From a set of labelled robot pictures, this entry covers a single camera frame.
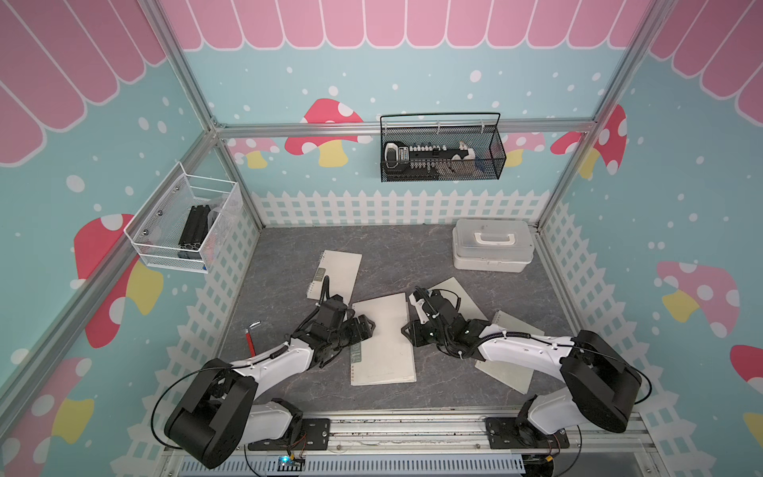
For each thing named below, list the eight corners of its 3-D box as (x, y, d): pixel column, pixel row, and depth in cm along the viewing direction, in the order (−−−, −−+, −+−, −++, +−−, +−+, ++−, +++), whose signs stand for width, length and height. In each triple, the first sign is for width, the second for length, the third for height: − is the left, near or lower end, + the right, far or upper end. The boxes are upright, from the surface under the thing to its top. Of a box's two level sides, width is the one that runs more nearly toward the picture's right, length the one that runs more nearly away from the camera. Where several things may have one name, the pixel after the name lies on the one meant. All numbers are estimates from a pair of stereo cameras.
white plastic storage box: (455, 276, 108) (462, 252, 97) (450, 244, 117) (456, 219, 107) (527, 275, 108) (542, 251, 97) (515, 244, 117) (528, 218, 107)
